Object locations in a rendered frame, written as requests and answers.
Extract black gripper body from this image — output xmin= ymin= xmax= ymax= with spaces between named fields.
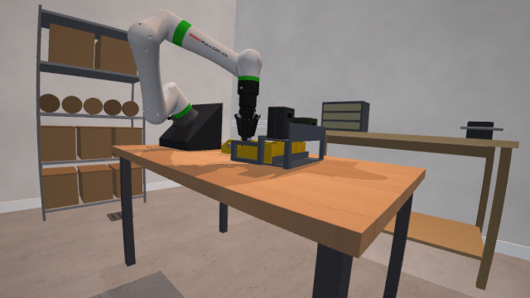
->
xmin=238 ymin=94 xmax=257 ymax=120

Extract yellow open-front bin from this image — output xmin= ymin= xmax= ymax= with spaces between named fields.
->
xmin=221 ymin=139 xmax=258 ymax=154
xmin=273 ymin=141 xmax=296 ymax=153
xmin=296 ymin=142 xmax=306 ymax=153
xmin=237 ymin=142 xmax=285 ymax=164

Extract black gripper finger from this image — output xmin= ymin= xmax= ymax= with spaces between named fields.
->
xmin=234 ymin=111 xmax=246 ymax=141
xmin=245 ymin=111 xmax=261 ymax=142

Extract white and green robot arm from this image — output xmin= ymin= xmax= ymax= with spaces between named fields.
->
xmin=128 ymin=9 xmax=263 ymax=127

